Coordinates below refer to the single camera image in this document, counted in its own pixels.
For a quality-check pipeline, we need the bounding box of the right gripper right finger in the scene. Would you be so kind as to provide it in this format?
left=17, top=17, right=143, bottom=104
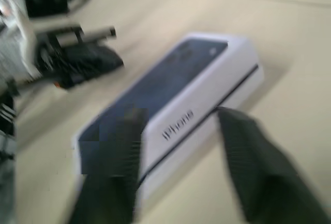
left=216, top=106, right=331, bottom=224

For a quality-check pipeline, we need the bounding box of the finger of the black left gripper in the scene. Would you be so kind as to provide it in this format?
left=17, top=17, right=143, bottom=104
left=61, top=44, right=125, bottom=89
left=77, top=25, right=117, bottom=43

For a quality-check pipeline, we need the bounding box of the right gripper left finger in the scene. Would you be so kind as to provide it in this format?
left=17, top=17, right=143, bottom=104
left=68, top=107, right=150, bottom=224

